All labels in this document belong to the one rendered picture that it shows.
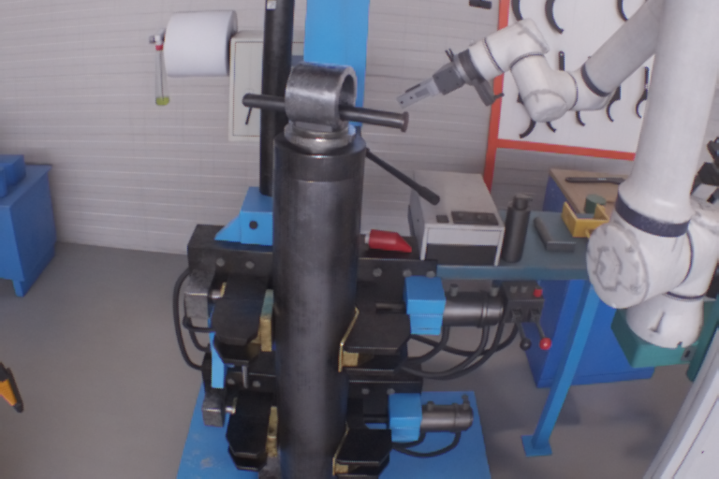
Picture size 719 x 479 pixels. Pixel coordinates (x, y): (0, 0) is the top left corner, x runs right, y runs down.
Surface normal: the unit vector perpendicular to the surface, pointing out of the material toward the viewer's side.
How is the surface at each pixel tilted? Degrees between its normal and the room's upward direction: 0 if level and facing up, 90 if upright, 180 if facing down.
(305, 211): 90
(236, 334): 0
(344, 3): 90
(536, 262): 0
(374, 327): 0
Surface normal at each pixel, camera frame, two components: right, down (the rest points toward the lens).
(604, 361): -0.01, 0.40
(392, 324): 0.05, -0.91
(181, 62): -0.03, 0.68
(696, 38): -0.47, 0.37
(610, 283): -0.88, 0.34
